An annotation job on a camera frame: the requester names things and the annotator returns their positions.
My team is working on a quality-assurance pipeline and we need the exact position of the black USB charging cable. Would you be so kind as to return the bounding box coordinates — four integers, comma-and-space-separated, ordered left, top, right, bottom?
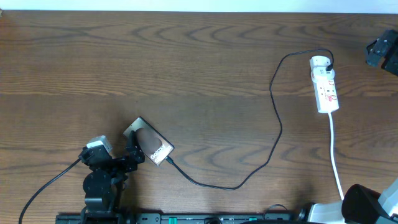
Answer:
164, 48, 335, 191

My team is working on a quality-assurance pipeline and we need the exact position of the white power strip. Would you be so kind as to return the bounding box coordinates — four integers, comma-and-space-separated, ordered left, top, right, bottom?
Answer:
311, 66, 339, 114

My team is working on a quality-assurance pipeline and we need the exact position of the white USB wall charger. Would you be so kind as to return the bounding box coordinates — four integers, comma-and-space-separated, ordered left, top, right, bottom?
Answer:
310, 55, 334, 75

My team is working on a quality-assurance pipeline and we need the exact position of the white power strip cord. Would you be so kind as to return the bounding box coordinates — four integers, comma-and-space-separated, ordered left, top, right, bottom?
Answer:
327, 112, 345, 202

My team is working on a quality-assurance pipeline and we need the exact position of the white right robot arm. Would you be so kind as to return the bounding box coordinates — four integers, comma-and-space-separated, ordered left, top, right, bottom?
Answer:
297, 55, 397, 223

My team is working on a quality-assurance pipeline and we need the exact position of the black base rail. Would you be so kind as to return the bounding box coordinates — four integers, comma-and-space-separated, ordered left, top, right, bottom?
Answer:
55, 212, 306, 224

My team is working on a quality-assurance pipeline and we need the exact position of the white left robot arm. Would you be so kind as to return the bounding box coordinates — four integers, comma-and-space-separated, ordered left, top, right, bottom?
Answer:
78, 131, 145, 223

